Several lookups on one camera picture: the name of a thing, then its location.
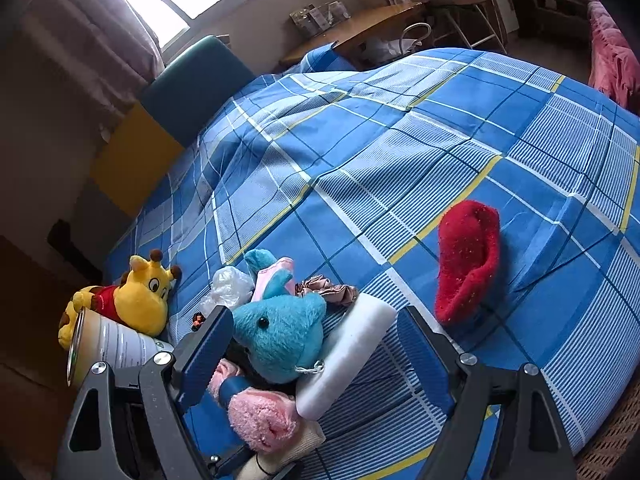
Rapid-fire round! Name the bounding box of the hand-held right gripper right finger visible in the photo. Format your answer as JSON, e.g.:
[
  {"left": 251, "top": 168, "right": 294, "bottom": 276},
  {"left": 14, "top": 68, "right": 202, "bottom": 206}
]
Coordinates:
[{"left": 397, "top": 305, "right": 578, "bottom": 480}]

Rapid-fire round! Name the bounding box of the clear organizer box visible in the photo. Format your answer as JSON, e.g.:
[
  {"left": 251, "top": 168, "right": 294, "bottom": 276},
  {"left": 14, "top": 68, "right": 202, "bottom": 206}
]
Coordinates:
[{"left": 290, "top": 2, "right": 351, "bottom": 36}]

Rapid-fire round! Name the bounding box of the brown satin scrunchie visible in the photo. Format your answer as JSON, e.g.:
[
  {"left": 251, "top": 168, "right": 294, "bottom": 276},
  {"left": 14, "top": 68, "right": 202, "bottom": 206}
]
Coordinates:
[{"left": 294, "top": 275, "right": 360, "bottom": 306}]

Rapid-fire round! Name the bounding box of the beige cloth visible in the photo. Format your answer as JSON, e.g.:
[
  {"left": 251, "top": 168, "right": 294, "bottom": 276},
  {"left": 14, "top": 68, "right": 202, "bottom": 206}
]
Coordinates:
[{"left": 235, "top": 417, "right": 326, "bottom": 480}]

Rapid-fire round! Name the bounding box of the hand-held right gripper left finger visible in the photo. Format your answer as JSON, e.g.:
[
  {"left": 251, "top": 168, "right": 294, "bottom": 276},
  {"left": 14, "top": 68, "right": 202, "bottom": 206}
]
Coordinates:
[{"left": 54, "top": 305, "right": 236, "bottom": 480}]

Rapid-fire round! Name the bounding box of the crumpled white plastic bag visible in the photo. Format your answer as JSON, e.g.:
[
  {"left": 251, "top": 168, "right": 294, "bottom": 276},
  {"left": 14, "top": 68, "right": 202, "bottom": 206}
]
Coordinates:
[{"left": 200, "top": 266, "right": 255, "bottom": 318}]

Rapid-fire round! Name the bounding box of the white foam block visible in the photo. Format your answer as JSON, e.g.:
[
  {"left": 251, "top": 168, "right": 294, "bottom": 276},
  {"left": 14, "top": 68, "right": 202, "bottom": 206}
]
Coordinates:
[{"left": 295, "top": 292, "right": 398, "bottom": 421}]

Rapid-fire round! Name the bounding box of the blue elephant plush toy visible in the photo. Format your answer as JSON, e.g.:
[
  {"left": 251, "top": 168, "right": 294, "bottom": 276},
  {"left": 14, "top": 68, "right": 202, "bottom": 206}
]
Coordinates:
[{"left": 231, "top": 249, "right": 328, "bottom": 385}]

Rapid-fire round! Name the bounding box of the blue plaid bed sheet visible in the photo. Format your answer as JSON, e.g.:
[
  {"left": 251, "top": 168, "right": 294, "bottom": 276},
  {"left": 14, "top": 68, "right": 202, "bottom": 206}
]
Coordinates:
[{"left": 102, "top": 47, "right": 640, "bottom": 480}]

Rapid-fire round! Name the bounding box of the pink blanket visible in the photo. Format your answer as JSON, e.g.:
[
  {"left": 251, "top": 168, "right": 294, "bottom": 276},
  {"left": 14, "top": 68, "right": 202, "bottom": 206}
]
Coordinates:
[{"left": 586, "top": 0, "right": 640, "bottom": 111}]

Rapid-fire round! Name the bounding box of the wooden desk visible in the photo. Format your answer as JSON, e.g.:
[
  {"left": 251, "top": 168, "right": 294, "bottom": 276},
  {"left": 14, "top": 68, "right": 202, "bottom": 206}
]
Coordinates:
[{"left": 279, "top": 2, "right": 426, "bottom": 68}]

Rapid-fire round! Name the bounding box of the pink fluffy sock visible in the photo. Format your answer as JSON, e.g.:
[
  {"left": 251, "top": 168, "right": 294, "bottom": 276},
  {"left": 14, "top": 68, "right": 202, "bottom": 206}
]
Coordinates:
[{"left": 207, "top": 360, "right": 301, "bottom": 456}]

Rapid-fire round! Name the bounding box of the yellow giraffe plush toy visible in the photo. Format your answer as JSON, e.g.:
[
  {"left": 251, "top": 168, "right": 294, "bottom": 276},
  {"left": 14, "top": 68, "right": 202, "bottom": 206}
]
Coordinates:
[{"left": 57, "top": 249, "right": 183, "bottom": 351}]

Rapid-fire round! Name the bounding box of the white tin can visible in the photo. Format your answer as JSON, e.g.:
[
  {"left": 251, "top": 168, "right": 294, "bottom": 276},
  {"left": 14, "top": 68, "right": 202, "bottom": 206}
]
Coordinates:
[{"left": 66, "top": 307, "right": 176, "bottom": 388}]

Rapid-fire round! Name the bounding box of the white shopping bag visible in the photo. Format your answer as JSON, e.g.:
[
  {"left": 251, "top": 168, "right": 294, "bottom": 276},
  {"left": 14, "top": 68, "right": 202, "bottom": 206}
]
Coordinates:
[{"left": 370, "top": 22, "right": 433, "bottom": 61}]

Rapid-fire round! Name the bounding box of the blue plaid pillow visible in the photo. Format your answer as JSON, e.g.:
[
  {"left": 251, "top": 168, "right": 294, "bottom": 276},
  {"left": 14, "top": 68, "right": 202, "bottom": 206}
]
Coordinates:
[{"left": 299, "top": 42, "right": 361, "bottom": 73}]

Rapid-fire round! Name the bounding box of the teal yellow grey headboard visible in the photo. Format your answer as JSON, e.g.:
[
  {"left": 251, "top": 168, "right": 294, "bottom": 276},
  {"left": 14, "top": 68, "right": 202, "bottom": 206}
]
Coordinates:
[{"left": 70, "top": 35, "right": 256, "bottom": 221}]

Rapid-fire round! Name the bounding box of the beige curtain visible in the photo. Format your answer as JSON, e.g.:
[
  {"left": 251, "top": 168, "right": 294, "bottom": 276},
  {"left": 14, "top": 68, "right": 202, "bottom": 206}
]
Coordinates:
[{"left": 15, "top": 0, "right": 166, "bottom": 126}]

